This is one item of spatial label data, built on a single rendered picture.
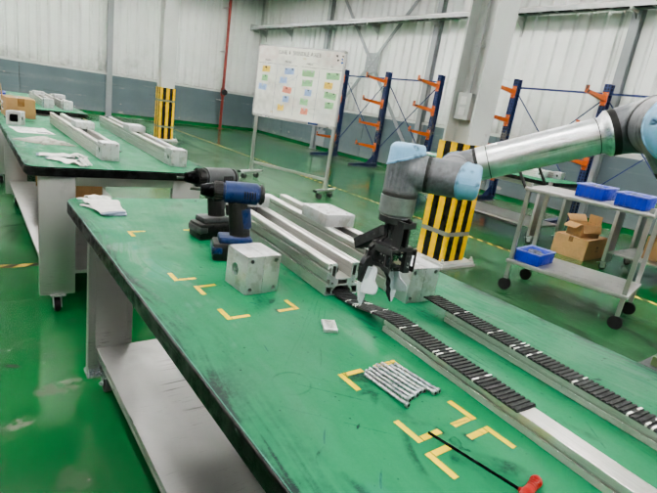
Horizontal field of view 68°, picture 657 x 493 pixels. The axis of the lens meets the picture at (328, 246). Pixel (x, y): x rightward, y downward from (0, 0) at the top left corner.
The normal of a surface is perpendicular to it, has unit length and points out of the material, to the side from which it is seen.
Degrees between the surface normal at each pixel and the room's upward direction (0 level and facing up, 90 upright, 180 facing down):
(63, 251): 90
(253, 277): 90
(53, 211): 90
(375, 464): 0
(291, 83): 90
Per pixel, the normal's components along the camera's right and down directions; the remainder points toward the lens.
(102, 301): 0.58, 0.31
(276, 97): -0.55, 0.15
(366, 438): 0.14, -0.95
